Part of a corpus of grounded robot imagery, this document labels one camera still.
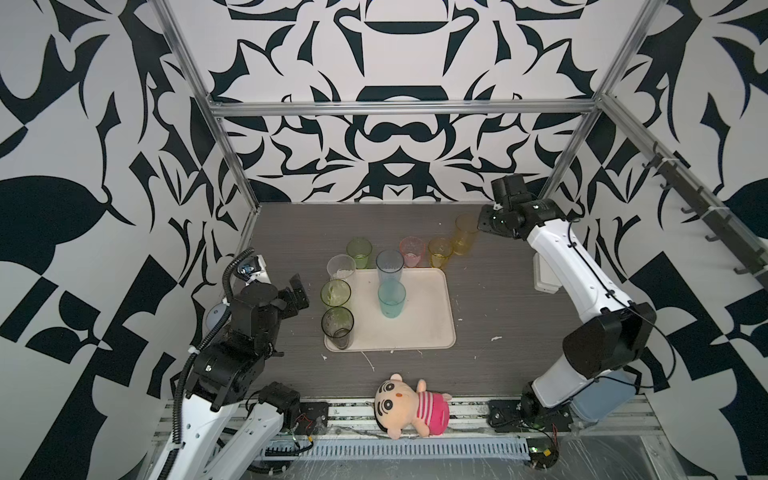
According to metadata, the tall yellow plastic cup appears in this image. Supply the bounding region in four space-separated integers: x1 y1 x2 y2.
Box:
452 214 479 256

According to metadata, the tall green plastic cup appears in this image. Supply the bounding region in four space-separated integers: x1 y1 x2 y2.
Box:
320 279 352 309

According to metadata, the dark grey plastic cup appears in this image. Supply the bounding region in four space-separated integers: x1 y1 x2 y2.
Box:
321 306 354 350

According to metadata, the clear plastic cup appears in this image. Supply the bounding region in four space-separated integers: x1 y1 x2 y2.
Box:
326 254 357 281

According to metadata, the pink plastic cup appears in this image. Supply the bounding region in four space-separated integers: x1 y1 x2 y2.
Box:
399 236 426 268

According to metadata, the short green plastic cup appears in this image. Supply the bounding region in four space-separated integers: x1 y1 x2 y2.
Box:
346 237 373 270

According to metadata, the teal plastic cup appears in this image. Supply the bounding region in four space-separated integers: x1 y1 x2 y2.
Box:
378 280 407 319

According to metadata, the tall blue plastic cup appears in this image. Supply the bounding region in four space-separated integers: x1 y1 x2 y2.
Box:
375 249 405 283

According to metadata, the beige plastic tray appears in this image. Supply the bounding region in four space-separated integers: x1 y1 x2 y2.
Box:
324 268 456 352

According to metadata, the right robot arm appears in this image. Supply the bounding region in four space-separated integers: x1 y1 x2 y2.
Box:
477 174 656 424

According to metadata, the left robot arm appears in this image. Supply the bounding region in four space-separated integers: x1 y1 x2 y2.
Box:
149 275 309 479

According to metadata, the short yellow plastic cup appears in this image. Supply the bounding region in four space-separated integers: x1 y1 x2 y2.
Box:
427 237 453 269

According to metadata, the cartoon boy plush doll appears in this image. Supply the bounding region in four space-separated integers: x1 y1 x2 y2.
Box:
373 373 452 440

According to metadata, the light blue zip pouch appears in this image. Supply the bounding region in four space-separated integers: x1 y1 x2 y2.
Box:
570 371 636 423

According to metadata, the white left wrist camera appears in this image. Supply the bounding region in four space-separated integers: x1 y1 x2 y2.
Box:
234 254 271 285

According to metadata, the white wall box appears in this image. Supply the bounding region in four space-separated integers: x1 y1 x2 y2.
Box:
533 253 562 294

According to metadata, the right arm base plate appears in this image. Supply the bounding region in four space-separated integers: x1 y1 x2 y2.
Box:
486 399 574 433

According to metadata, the white slotted cable duct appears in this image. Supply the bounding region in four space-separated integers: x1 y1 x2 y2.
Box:
259 438 530 461

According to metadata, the wall hook rail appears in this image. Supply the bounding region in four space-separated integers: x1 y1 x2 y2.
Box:
643 141 767 290

